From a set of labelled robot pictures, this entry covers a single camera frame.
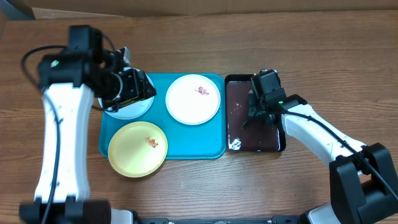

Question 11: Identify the white pink plate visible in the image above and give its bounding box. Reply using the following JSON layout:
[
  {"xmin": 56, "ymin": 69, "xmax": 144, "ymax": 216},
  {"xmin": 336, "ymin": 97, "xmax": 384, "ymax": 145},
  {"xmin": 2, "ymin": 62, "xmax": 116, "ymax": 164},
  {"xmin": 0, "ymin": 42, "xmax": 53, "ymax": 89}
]
[{"xmin": 165, "ymin": 74, "xmax": 221, "ymax": 125}]

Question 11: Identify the yellow plate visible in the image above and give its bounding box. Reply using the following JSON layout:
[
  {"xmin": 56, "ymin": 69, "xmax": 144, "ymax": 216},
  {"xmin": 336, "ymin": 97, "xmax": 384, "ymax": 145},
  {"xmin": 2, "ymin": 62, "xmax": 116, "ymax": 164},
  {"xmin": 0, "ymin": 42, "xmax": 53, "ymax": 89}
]
[{"xmin": 108, "ymin": 121, "xmax": 168, "ymax": 178}]

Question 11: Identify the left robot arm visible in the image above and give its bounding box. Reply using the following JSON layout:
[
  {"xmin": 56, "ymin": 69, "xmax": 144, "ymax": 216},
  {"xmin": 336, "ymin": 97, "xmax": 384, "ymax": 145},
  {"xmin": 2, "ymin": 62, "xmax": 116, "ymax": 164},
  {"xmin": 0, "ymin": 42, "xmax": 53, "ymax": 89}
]
[{"xmin": 19, "ymin": 25, "xmax": 156, "ymax": 223}]

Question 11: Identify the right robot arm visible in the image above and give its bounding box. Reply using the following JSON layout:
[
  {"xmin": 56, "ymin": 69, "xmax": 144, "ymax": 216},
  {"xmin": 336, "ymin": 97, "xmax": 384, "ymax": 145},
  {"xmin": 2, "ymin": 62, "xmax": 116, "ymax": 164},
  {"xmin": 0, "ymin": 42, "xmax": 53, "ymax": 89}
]
[{"xmin": 243, "ymin": 70, "xmax": 397, "ymax": 224}]

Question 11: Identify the black water tray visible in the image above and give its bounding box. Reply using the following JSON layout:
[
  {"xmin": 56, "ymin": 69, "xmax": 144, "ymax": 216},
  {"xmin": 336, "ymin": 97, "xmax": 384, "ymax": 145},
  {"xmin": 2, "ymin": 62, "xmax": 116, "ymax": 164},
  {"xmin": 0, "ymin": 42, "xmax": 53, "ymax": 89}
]
[{"xmin": 224, "ymin": 74, "xmax": 286, "ymax": 152}]

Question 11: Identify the teal plastic tray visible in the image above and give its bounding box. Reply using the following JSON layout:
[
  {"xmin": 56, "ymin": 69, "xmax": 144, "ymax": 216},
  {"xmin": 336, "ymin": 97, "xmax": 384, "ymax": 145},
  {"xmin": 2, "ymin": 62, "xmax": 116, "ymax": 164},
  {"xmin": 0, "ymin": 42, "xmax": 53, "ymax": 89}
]
[{"xmin": 98, "ymin": 73, "xmax": 227, "ymax": 160}]

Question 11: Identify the brown cardboard backdrop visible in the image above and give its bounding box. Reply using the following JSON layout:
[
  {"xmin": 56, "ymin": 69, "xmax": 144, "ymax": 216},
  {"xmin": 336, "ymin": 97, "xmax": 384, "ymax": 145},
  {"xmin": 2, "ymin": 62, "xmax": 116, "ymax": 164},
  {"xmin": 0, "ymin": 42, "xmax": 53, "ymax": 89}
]
[{"xmin": 25, "ymin": 0, "xmax": 397, "ymax": 16}]

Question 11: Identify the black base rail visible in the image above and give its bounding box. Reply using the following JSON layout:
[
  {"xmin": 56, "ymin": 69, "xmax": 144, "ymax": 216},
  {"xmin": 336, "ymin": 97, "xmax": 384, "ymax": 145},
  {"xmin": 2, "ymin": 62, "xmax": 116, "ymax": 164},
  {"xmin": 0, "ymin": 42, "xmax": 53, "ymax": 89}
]
[{"xmin": 110, "ymin": 214, "xmax": 307, "ymax": 224}]

